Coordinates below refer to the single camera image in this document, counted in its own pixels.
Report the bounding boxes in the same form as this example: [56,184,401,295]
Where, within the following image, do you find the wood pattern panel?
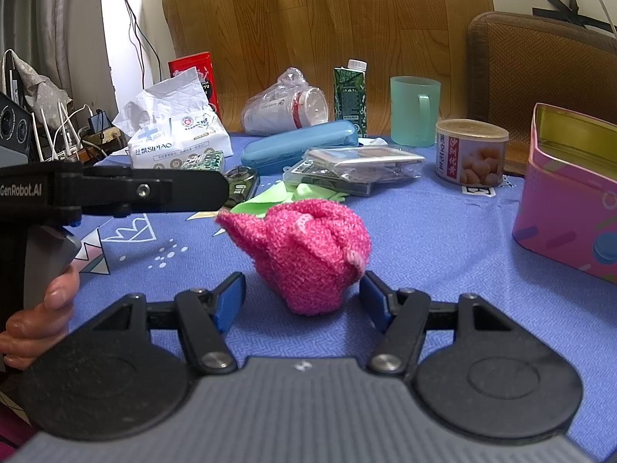
[161,0,498,137]

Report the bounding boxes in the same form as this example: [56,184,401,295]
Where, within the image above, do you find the blue plastic case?
[240,120,360,177]

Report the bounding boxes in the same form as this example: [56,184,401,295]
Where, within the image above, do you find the brown chair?
[467,11,617,177]

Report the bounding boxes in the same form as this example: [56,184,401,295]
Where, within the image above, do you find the green plastic mug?
[389,76,442,148]

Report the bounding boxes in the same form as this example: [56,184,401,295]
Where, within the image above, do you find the black wall cable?
[116,0,161,88]

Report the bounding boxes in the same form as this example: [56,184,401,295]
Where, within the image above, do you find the clear bagged calculator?
[282,146,426,198]

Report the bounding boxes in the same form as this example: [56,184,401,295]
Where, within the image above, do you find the green drink carton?
[334,59,368,137]

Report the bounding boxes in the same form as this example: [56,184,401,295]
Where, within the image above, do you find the small black gadget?
[223,166,261,203]

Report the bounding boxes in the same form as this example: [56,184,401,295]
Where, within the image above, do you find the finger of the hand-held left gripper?
[81,163,230,219]

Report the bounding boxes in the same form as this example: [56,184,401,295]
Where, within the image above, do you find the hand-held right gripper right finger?
[359,271,516,376]

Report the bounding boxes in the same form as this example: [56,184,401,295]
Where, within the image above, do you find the pink tin box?
[512,103,617,283]

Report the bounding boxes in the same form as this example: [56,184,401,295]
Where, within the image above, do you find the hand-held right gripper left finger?
[91,271,248,376]

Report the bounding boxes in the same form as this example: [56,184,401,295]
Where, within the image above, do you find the plastic cups in clear bag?
[241,68,330,136]

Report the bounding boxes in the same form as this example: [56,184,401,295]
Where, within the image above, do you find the white tissue pack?
[112,66,233,170]

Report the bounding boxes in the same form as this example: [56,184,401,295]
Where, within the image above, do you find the white router with antennas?
[31,101,84,163]

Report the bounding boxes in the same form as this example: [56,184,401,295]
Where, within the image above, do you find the red printed box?
[168,51,222,119]

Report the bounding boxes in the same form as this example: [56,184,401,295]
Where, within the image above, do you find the grey patterned cloth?
[8,51,74,117]

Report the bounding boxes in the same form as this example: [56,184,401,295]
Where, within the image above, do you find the tin can with pink label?
[435,119,510,188]

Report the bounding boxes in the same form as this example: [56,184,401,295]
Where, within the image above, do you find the pink knitted cloth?
[215,199,371,316]

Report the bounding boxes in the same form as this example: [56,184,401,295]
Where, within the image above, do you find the person's left hand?
[0,267,81,372]

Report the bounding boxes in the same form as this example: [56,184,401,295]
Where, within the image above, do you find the light green cloth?
[231,180,349,218]

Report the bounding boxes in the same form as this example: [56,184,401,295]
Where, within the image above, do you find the grey curtain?
[0,0,105,107]

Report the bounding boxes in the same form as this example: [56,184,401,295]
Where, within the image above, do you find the black tape strips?
[533,0,616,35]

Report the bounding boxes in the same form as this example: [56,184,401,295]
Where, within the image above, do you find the blue printed tablecloth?
[0,130,617,449]

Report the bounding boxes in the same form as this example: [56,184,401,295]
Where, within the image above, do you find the green patterned packet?
[180,150,226,174]

